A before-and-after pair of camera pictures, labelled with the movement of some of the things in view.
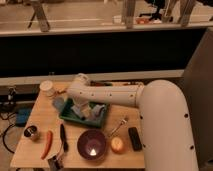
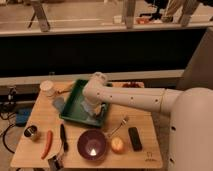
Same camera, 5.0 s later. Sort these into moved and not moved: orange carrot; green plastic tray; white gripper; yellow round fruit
Moved: white gripper
Not moved: orange carrot; green plastic tray; yellow round fruit
